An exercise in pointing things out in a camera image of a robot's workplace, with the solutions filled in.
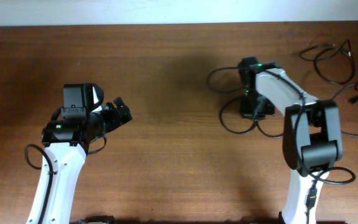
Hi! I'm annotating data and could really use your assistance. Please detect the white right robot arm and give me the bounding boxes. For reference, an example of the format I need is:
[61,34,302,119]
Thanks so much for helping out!
[238,57,343,224]

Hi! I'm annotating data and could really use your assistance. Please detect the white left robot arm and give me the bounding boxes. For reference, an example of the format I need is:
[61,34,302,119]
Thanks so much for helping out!
[24,83,132,223]

